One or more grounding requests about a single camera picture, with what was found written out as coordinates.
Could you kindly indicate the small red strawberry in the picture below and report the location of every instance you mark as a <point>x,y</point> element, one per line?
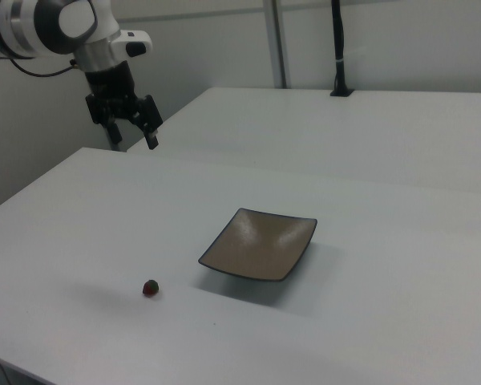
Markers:
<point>151,288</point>

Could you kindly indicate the square beige ceramic plate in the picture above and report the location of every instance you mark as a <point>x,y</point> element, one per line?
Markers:
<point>256,248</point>

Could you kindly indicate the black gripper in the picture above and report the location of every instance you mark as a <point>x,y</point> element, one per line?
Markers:
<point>110,88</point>

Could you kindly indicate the black pole with base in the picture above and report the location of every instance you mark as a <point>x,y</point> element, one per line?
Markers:
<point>339,36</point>

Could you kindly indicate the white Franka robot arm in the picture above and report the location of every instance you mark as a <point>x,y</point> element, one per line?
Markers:
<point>44,24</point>

